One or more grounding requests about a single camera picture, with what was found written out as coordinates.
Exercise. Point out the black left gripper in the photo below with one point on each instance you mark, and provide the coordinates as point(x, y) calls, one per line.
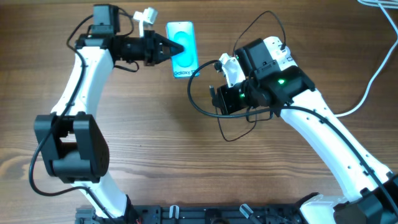
point(152, 42)

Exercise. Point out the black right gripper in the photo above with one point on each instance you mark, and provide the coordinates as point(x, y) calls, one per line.
point(226, 105)

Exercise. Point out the teal screen Galaxy smartphone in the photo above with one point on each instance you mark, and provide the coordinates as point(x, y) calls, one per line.
point(186, 62)

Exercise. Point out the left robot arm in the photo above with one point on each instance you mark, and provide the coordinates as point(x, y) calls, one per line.
point(70, 142)

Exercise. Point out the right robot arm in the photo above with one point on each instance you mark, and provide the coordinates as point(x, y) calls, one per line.
point(263, 73)

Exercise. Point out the white USB charger plug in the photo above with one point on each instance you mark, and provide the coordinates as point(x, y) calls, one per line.
point(280, 54)

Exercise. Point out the white power strip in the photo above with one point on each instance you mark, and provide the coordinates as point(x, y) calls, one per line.
point(272, 43)

